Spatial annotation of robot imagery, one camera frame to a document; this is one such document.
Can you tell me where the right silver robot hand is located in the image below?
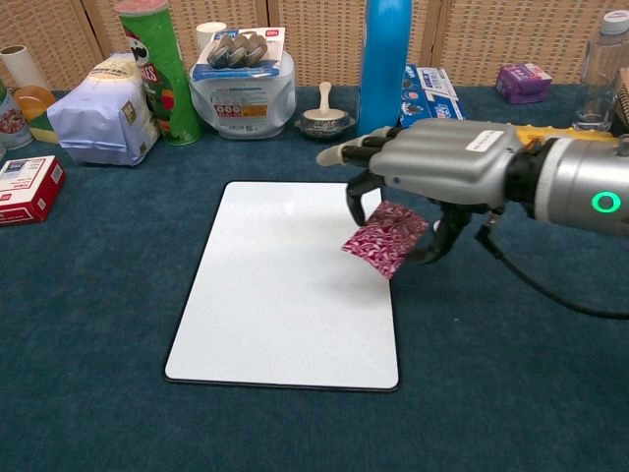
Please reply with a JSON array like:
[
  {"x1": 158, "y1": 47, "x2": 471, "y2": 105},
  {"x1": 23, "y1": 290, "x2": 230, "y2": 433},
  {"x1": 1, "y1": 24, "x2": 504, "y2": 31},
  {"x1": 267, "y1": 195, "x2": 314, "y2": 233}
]
[{"x1": 316, "y1": 117, "x2": 524, "y2": 266}]

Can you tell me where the white rectangular board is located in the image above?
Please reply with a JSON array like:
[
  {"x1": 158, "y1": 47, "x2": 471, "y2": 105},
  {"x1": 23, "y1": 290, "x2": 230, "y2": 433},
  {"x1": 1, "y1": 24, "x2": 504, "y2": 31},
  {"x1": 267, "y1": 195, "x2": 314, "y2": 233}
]
[{"x1": 163, "y1": 180, "x2": 401, "y2": 393}]

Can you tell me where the blue white toothpaste box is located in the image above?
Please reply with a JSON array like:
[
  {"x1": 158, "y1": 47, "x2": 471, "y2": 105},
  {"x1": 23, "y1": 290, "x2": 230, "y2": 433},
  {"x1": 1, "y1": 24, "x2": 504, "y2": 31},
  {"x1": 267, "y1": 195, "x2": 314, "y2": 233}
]
[{"x1": 414, "y1": 67, "x2": 470, "y2": 122}]

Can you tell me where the blue Oreo box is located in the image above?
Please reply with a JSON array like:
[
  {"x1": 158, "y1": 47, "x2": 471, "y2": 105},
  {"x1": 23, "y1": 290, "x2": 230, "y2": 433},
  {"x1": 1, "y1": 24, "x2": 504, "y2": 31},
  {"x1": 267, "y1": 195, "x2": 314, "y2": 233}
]
[{"x1": 396, "y1": 65, "x2": 429, "y2": 130}]

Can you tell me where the blue sports bottle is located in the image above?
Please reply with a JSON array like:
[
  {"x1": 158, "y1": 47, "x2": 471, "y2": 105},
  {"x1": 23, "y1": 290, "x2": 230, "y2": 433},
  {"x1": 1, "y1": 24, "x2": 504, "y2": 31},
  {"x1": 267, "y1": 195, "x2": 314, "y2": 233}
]
[{"x1": 355, "y1": 0, "x2": 415, "y2": 138}]

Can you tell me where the purple small box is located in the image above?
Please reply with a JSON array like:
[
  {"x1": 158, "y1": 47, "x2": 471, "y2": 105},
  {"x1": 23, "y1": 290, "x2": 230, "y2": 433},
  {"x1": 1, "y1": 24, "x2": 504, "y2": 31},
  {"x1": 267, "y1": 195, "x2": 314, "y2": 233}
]
[{"x1": 494, "y1": 62, "x2": 554, "y2": 106}]

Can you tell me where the small black bowl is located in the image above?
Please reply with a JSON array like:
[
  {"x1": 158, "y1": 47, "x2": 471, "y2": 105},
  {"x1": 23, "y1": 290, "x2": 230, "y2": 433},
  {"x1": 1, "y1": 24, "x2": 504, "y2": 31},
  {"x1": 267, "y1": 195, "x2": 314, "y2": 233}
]
[{"x1": 294, "y1": 110, "x2": 357, "y2": 143}]

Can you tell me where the yellow block with holes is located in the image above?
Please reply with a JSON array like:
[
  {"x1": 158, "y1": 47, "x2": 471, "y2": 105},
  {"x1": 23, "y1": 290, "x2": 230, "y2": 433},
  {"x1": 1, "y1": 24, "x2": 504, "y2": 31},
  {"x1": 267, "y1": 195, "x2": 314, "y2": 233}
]
[{"x1": 512, "y1": 122, "x2": 618, "y2": 148}]

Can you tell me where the rattan folding screen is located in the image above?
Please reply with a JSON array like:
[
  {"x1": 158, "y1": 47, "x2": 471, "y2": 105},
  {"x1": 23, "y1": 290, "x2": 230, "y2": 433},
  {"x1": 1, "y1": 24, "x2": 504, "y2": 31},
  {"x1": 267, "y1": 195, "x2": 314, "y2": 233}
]
[{"x1": 0, "y1": 0, "x2": 629, "y2": 92}]

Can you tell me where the clear water bottle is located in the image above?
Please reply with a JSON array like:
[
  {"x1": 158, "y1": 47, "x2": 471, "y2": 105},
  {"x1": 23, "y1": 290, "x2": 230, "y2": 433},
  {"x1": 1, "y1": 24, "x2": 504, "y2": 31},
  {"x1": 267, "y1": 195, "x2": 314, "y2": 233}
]
[{"x1": 571, "y1": 9, "x2": 629, "y2": 134}]

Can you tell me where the kraft spiral notebook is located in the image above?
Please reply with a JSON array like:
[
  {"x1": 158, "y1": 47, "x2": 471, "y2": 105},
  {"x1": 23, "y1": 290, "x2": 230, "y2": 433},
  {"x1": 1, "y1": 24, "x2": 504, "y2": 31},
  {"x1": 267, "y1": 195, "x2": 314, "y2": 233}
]
[{"x1": 610, "y1": 67, "x2": 629, "y2": 135}]

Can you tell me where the clear plastic storage container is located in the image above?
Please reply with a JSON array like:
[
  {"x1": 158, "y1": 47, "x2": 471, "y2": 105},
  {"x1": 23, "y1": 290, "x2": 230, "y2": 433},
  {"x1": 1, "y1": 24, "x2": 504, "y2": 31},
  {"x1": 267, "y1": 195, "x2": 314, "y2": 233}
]
[{"x1": 188, "y1": 50, "x2": 298, "y2": 141}]

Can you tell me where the tape rolls retail pack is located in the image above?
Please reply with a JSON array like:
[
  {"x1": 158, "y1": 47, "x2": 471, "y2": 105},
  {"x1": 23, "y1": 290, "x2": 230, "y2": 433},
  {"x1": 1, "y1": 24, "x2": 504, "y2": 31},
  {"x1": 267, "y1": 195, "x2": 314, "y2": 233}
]
[{"x1": 191, "y1": 27, "x2": 288, "y2": 83}]

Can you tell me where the green Pringles can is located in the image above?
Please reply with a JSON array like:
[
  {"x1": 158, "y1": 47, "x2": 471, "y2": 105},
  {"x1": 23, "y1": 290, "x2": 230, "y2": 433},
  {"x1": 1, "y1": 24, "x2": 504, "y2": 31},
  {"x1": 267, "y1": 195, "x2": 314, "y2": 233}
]
[{"x1": 114, "y1": 0, "x2": 205, "y2": 148}]

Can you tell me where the pale lavender paper bag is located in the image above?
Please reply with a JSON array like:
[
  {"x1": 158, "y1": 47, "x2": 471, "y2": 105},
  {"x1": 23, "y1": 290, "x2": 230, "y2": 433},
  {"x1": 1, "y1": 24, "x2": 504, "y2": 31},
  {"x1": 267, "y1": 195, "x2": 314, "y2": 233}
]
[{"x1": 45, "y1": 52, "x2": 162, "y2": 168}]

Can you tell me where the teal table cloth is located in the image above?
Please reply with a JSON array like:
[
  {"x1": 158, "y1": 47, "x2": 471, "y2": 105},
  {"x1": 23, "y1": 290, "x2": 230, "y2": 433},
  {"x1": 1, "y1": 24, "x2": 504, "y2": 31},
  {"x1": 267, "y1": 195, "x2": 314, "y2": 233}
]
[{"x1": 0, "y1": 83, "x2": 629, "y2": 472}]

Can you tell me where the green yellow sponge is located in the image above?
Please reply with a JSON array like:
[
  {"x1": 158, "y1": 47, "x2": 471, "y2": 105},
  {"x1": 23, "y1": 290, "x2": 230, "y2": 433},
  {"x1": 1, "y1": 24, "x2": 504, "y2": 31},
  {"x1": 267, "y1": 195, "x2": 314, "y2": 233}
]
[{"x1": 28, "y1": 109, "x2": 64, "y2": 146}]

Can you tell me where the amber orange jar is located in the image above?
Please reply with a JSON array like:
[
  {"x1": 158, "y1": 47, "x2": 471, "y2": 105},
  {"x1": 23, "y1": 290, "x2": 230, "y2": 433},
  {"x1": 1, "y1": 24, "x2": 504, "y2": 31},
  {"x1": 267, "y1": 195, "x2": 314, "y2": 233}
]
[{"x1": 11, "y1": 84, "x2": 58, "y2": 122}]

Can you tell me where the red white small box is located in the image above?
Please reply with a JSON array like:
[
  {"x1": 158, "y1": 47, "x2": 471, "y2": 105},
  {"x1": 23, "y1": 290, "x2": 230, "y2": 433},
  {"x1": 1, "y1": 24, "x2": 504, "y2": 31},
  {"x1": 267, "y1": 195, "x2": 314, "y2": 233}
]
[{"x1": 0, "y1": 154, "x2": 68, "y2": 227}]

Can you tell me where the cream wooden handled brush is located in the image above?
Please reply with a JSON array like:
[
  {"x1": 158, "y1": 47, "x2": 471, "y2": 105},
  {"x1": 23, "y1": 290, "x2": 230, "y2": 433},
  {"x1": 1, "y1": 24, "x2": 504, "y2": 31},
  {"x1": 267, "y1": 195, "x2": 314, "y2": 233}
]
[{"x1": 303, "y1": 81, "x2": 343, "y2": 121}]

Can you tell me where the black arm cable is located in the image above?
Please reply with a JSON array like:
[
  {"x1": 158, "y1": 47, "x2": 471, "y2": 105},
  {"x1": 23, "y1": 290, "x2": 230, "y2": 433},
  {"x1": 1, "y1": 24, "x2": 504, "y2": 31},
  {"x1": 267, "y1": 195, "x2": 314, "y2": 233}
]
[{"x1": 473, "y1": 214, "x2": 629, "y2": 320}]

